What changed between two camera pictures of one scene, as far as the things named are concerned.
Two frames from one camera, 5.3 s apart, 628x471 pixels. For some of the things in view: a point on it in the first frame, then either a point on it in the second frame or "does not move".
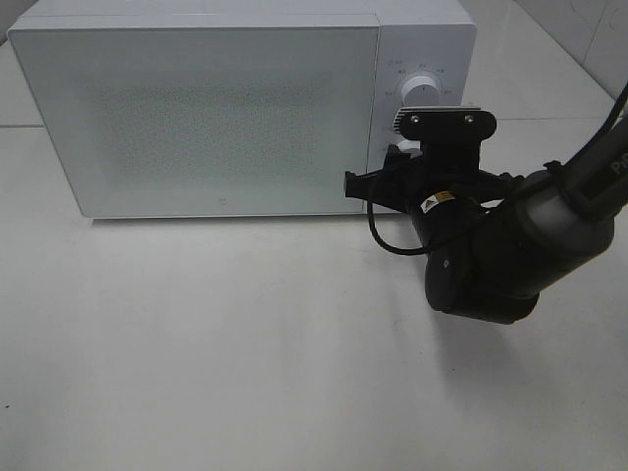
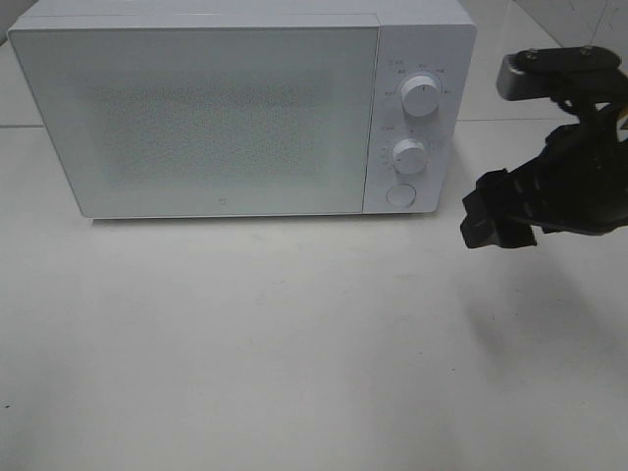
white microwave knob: x=421 y=89 does not move
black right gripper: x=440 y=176 -> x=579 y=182
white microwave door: x=157 y=122 does not move
